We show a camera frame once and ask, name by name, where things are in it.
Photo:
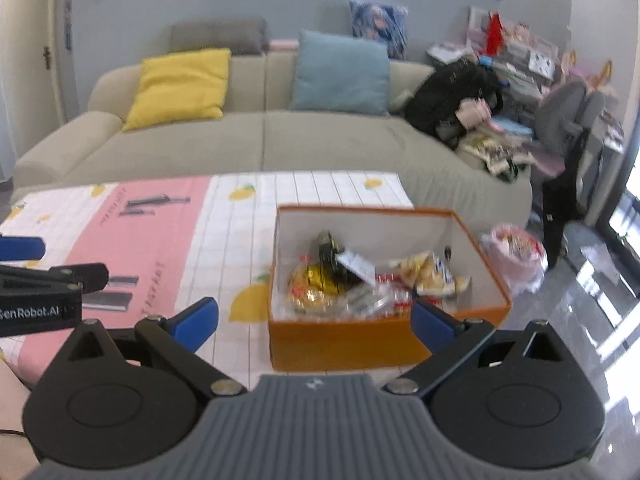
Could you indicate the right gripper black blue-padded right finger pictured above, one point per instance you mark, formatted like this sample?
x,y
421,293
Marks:
x,y
459,347

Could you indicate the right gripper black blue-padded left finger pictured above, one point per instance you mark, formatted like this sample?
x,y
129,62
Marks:
x,y
155,357

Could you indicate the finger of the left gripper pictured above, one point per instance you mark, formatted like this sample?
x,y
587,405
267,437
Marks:
x,y
21,248
91,277

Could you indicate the clear packet with red date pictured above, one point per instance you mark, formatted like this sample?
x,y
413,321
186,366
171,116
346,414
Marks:
x,y
365,302

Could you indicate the pink white patterned tablecloth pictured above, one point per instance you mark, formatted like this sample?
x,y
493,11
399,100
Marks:
x,y
168,243

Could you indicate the large red chips bag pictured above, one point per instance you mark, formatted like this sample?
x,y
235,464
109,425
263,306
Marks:
x,y
399,300

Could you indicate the beige blue snack bag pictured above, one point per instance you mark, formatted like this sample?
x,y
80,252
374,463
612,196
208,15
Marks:
x,y
428,275

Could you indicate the pink plastic bag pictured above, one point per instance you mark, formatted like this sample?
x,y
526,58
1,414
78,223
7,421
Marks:
x,y
517,256

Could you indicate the yellow waffle cracker packet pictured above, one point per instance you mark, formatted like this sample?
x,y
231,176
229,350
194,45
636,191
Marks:
x,y
312,288

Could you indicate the orange cardboard box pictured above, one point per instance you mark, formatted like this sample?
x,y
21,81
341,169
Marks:
x,y
380,235

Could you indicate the white flat sachet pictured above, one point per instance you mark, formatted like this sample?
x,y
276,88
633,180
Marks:
x,y
357,265

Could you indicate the dark green egg packet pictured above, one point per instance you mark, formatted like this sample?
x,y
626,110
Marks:
x,y
328,251

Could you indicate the yellow cushion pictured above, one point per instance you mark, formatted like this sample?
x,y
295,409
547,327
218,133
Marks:
x,y
181,87

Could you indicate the beige sofa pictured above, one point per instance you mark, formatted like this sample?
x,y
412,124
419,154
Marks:
x,y
260,132

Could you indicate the black backpack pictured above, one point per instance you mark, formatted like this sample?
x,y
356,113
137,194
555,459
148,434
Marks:
x,y
455,99

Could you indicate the grey cushion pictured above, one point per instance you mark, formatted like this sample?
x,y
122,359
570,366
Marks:
x,y
243,35

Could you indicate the light blue cushion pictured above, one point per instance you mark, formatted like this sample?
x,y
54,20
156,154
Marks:
x,y
340,74

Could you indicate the blue patterned pillow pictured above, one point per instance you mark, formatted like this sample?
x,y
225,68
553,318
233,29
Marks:
x,y
383,23

